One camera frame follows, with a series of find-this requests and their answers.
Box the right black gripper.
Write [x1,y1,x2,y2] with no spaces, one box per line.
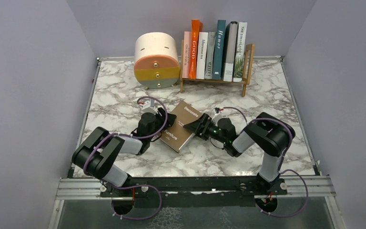
[183,113,227,145]

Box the brown decorate furniture book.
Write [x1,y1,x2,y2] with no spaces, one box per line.
[160,101,202,153]

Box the pink flower cover book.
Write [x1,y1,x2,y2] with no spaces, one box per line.
[182,31,191,78]

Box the grey white cover book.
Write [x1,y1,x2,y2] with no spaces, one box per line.
[223,21,238,82]

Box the grey landscape cover book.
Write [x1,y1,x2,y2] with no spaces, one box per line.
[204,31,216,79]

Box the orange fashion show book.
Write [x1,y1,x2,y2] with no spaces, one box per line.
[189,20,203,79]

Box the palm leaf cover book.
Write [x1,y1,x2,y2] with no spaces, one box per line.
[233,22,247,82]

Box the dark teal book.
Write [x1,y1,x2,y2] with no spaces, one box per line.
[212,20,226,80]

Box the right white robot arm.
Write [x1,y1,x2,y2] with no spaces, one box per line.
[183,112,296,194]

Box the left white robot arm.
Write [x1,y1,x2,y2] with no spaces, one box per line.
[71,107,177,196]

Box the cream and orange bread box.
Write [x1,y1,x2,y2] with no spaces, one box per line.
[133,32,180,89]

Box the wooden book rack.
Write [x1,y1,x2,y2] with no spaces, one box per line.
[179,43,255,97]

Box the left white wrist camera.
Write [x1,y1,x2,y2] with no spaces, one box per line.
[139,99,158,115]

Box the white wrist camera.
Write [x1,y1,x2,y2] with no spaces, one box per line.
[212,107,225,124]
[139,99,158,115]

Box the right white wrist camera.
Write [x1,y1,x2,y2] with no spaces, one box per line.
[212,107,225,124]

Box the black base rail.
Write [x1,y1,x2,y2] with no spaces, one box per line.
[56,175,335,209]

